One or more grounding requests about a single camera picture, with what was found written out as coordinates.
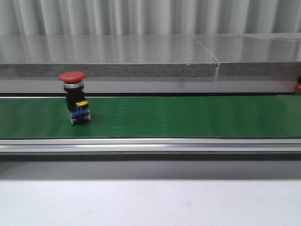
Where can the grey speckled stone slab left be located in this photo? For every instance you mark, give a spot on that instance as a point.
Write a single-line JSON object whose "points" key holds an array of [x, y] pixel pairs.
{"points": [[107, 56]]}

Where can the grey speckled stone slab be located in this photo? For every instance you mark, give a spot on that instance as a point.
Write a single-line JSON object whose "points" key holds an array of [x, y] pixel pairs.
{"points": [[107, 56], [252, 55]]}

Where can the green conveyor belt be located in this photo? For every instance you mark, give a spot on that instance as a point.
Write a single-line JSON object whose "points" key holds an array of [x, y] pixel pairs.
{"points": [[215, 116]]}

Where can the grey speckled stone slab right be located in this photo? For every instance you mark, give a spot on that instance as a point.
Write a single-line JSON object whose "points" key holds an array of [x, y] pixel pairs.
{"points": [[252, 55]]}

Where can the white cabinet panel under slab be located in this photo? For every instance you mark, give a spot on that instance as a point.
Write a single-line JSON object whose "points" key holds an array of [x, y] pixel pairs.
{"points": [[159, 85]]}

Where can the white pleated curtain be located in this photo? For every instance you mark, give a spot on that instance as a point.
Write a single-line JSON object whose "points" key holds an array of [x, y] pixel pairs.
{"points": [[141, 17]]}

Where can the aluminium conveyor frame rail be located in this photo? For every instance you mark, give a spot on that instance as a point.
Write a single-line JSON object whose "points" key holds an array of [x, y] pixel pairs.
{"points": [[151, 149]]}

